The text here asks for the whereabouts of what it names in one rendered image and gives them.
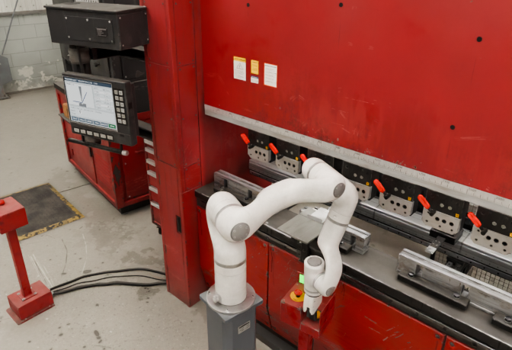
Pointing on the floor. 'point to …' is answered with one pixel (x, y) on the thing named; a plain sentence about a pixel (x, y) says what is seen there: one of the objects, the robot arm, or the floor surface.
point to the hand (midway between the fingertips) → (312, 315)
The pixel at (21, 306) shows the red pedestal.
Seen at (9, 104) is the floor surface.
